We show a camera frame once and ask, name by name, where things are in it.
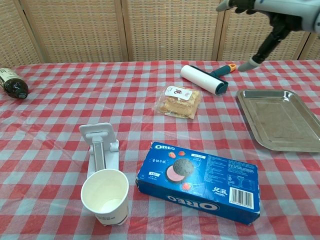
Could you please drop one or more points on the red white checked tablecloth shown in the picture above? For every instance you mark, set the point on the red white checked tablecloth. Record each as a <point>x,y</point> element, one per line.
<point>125,112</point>

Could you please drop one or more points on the packaged sandwich snack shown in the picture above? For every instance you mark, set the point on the packaged sandwich snack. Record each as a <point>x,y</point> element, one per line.
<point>177,102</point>

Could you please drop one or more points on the stainless steel tray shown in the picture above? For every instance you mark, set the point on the stainless steel tray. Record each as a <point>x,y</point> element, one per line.
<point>275,120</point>

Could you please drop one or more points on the dark glass bottle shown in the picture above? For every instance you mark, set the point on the dark glass bottle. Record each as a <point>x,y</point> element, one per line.
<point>13,86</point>

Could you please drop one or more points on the woven rattan screen panel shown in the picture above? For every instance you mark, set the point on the woven rattan screen panel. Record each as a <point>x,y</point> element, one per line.
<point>10,30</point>
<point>242,37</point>
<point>75,30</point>
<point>315,47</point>
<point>172,30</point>

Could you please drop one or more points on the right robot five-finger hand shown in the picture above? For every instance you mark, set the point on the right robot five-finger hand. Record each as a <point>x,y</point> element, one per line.
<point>295,12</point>

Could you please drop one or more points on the blue Oreo cookie box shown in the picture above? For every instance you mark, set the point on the blue Oreo cookie box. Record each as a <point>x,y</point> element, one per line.
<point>200,180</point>

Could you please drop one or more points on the white paper cup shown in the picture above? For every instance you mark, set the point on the white paper cup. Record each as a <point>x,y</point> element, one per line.
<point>105,192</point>

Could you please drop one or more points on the white folding phone stand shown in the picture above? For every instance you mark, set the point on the white folding phone stand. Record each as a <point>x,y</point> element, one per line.
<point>100,132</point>

